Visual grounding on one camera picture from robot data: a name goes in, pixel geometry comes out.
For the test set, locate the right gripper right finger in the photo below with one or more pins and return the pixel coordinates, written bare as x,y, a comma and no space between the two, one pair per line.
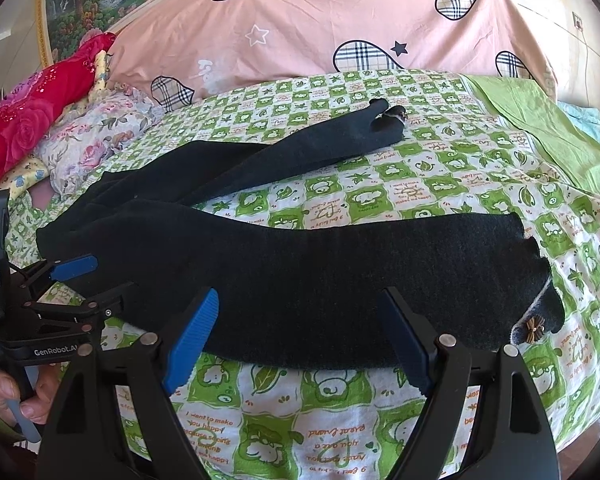
510,436

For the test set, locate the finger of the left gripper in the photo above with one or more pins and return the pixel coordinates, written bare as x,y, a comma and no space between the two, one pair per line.
41,319
32,281

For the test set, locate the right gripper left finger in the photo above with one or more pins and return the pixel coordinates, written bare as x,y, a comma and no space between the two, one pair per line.
84,436

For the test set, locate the black pants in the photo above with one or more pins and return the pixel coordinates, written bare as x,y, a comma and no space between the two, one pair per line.
299,298

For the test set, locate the person left hand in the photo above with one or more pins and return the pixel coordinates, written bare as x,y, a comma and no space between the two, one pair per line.
37,408

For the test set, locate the yellow patterned pillow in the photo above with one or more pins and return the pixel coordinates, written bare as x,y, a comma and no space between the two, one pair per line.
31,169

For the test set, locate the floral white pillow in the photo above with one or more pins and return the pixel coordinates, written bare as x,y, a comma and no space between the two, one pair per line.
93,130

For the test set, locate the red floral blanket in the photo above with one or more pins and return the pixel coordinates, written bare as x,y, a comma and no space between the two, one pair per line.
29,111

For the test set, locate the light green cloth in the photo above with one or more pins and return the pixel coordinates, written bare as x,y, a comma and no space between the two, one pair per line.
525,105

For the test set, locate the light blue cloth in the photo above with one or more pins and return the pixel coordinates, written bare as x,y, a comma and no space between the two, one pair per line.
587,119

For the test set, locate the pink quilt with hearts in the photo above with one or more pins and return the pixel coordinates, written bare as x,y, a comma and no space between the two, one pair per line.
214,46

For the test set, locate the wall socket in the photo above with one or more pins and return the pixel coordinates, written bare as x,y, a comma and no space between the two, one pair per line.
577,22

